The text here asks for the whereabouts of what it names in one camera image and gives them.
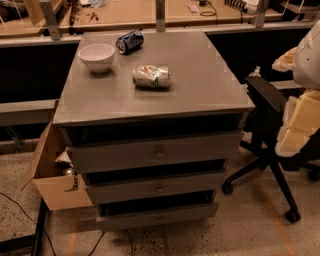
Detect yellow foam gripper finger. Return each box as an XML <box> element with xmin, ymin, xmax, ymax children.
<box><xmin>275</xmin><ymin>89</ymin><xmax>320</xmax><ymax>157</ymax></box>
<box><xmin>272</xmin><ymin>47</ymin><xmax>297</xmax><ymax>72</ymax></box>

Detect green white 7up can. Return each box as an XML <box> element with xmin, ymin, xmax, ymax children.
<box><xmin>133</xmin><ymin>65</ymin><xmax>170</xmax><ymax>89</ymax></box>

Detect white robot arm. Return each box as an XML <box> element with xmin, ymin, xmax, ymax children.
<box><xmin>272</xmin><ymin>21</ymin><xmax>320</xmax><ymax>157</ymax></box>

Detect blue pepsi can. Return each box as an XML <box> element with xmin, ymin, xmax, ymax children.
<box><xmin>116</xmin><ymin>29</ymin><xmax>144</xmax><ymax>54</ymax></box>

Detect small can in box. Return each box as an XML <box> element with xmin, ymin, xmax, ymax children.
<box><xmin>63</xmin><ymin>168</ymin><xmax>76</xmax><ymax>176</ymax></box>

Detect black office chair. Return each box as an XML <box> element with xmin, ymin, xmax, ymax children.
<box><xmin>221</xmin><ymin>76</ymin><xmax>320</xmax><ymax>223</ymax></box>

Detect grey drawer cabinet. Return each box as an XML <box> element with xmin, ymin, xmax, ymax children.
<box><xmin>53</xmin><ymin>32</ymin><xmax>254</xmax><ymax>231</ymax></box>

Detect white ceramic bowl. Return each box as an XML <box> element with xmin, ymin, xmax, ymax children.
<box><xmin>78</xmin><ymin>43</ymin><xmax>115</xmax><ymax>73</ymax></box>

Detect brown cardboard box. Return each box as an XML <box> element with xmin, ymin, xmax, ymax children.
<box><xmin>21</xmin><ymin>99</ymin><xmax>94</xmax><ymax>212</ymax></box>

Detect wooden desk behind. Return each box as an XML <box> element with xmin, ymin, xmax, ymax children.
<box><xmin>0</xmin><ymin>0</ymin><xmax>320</xmax><ymax>38</ymax></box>

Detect black metal stand leg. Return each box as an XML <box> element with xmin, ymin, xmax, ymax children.
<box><xmin>0</xmin><ymin>200</ymin><xmax>48</xmax><ymax>256</ymax></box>

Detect black floor cable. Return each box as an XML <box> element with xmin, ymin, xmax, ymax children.
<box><xmin>0</xmin><ymin>191</ymin><xmax>58</xmax><ymax>256</ymax></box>

